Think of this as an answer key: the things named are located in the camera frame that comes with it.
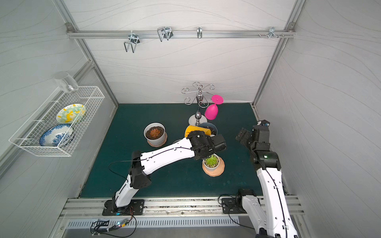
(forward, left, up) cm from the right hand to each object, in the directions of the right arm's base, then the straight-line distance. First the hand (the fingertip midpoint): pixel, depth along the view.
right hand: (250, 134), depth 74 cm
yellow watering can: (+6, +30, -4) cm, 31 cm away
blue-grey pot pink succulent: (+15, +19, -14) cm, 28 cm away
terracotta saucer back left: (+4, +52, -22) cm, 56 cm away
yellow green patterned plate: (+1, +88, +11) cm, 89 cm away
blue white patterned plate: (-11, +87, +11) cm, 88 cm away
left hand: (-1, +29, +1) cm, 29 cm away
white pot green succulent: (-10, +19, -14) cm, 26 cm away
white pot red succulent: (+7, +54, -13) cm, 56 cm away
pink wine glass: (+21, +19, -7) cm, 29 cm away
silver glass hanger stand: (+24, +27, -18) cm, 40 cm away
